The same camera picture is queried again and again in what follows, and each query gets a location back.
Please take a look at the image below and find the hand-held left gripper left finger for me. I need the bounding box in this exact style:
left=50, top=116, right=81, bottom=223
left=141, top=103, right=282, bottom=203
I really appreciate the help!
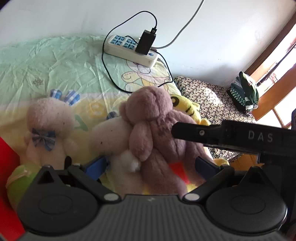
left=37, top=156, right=122, bottom=204

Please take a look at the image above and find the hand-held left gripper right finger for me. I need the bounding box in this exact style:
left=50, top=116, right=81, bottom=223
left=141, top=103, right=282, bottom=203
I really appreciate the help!
left=181, top=156, right=269, bottom=204

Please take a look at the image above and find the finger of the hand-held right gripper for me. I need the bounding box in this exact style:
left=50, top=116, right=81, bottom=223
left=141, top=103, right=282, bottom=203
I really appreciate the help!
left=171, top=122, right=226, bottom=149

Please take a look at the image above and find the yellow tiger plush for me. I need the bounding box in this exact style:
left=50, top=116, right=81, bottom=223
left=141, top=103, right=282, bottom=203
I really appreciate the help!
left=169, top=94, right=230, bottom=193

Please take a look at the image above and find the white bunny plush blue bow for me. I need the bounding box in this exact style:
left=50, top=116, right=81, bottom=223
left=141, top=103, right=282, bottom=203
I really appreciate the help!
left=89, top=116, right=142, bottom=194
left=26, top=89, right=80, bottom=166

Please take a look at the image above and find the pink plush toy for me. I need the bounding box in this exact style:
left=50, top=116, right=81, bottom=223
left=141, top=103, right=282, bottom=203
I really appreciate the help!
left=119, top=86, right=210, bottom=195

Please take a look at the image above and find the green mushroom plush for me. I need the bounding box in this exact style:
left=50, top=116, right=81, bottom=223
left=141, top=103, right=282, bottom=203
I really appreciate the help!
left=6, top=162, right=43, bottom=209

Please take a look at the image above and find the red cardboard box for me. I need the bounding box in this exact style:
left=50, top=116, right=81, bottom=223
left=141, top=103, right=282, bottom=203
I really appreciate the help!
left=0, top=137, right=26, bottom=234

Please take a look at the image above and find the floral patterned cushion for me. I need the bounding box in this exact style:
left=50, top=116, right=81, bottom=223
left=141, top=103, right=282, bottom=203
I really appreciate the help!
left=173, top=76, right=257, bottom=160

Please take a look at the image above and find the stack of folded green clothes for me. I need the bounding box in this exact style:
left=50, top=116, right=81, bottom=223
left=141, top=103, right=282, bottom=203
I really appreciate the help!
left=227, top=71, right=260, bottom=114

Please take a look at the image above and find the black power adapter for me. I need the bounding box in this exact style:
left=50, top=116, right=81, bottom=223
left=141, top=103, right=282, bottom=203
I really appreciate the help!
left=135, top=28, right=158, bottom=55

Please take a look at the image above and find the white power strip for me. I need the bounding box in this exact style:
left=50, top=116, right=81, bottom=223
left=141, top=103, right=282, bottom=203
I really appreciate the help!
left=103, top=35, right=159, bottom=68

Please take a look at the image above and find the printed bed sheet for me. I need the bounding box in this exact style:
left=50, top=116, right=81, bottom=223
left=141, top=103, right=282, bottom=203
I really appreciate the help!
left=0, top=35, right=213, bottom=195

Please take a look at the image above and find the wooden window frame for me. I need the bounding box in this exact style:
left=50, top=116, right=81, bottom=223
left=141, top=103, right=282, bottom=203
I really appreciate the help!
left=245, top=30, right=296, bottom=130

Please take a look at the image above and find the grey cable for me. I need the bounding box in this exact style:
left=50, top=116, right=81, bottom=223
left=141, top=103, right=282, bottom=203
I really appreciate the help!
left=150, top=0, right=206, bottom=50

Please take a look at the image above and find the black cable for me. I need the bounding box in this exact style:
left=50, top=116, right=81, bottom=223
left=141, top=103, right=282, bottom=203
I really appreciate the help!
left=101, top=10, right=174, bottom=94

